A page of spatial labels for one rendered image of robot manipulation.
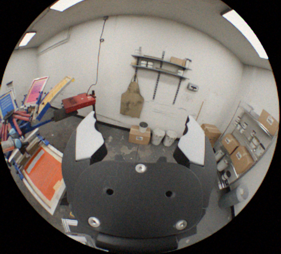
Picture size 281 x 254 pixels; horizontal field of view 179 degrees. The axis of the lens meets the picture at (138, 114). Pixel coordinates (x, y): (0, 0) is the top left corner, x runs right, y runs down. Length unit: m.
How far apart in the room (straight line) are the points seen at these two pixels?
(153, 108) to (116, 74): 1.16
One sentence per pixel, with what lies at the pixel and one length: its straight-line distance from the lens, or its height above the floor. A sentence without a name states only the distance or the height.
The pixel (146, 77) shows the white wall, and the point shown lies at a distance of 1.95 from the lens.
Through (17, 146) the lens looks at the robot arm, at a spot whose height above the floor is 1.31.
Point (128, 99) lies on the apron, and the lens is 2.07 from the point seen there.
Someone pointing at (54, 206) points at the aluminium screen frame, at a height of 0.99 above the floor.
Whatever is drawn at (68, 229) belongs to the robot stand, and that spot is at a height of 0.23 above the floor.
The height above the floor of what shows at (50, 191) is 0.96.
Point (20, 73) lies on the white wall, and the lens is 5.26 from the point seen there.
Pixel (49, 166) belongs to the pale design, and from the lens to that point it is 1.07.
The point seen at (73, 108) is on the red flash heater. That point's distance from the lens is 1.56.
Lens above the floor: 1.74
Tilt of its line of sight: 30 degrees down
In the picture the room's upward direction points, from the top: 11 degrees clockwise
